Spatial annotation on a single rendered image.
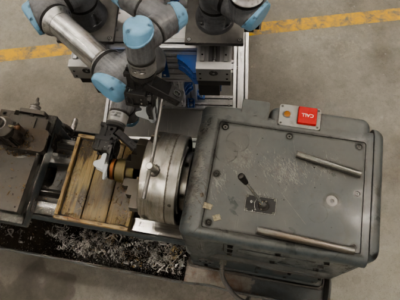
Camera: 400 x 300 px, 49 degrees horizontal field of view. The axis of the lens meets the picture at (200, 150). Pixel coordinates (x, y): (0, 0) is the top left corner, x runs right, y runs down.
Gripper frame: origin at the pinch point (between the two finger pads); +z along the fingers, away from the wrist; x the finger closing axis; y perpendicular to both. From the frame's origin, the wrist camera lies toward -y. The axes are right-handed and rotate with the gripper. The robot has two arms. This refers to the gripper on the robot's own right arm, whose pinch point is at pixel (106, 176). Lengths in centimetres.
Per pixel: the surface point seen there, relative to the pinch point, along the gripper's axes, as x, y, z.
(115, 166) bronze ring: 3.2, -3.1, -3.1
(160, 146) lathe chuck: 14.3, -19.4, -9.5
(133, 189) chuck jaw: 2.2, -11.4, 3.4
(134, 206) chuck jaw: 2.7, -13.2, 9.3
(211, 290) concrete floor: -108, -40, 24
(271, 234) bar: 19, -59, 13
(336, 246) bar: 19, -77, 13
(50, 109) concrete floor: -108, 85, -67
